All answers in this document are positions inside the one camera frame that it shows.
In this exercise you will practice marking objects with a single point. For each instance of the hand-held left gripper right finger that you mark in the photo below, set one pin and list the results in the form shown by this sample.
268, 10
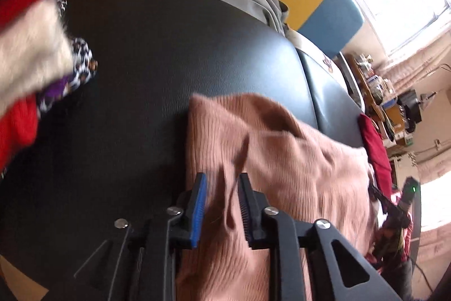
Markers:
245, 209

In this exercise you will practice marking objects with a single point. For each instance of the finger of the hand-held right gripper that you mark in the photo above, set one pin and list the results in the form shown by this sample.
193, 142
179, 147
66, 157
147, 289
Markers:
378, 197

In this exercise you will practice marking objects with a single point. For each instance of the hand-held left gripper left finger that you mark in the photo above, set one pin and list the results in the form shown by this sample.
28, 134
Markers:
197, 213

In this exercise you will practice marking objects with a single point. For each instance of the pink knitted sweater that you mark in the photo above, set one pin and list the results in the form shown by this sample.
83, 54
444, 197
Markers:
282, 163

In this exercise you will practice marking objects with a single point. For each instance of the person's right hand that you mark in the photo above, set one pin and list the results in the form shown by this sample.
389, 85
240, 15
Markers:
387, 239

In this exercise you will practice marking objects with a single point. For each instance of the small side window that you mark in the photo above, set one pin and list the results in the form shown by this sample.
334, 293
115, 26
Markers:
435, 205

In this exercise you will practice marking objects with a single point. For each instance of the white low cabinet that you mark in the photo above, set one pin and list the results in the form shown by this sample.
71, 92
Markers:
401, 163

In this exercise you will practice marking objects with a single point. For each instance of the dark red cloth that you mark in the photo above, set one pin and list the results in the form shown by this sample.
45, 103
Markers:
377, 149

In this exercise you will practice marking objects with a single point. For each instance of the cluttered wooden shelf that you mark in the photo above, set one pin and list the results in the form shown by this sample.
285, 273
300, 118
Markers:
370, 93

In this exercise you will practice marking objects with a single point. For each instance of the pink patterned curtain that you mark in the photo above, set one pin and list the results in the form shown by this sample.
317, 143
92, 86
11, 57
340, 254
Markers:
419, 64

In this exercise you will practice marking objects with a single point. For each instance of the white printed pillow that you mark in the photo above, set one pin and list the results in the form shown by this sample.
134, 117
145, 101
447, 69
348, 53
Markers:
313, 50

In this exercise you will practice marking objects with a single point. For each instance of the spotted black white cloth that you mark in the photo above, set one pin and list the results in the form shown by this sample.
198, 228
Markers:
82, 64

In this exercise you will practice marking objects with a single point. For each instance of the white fleece cloth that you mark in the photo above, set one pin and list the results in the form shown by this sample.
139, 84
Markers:
28, 54

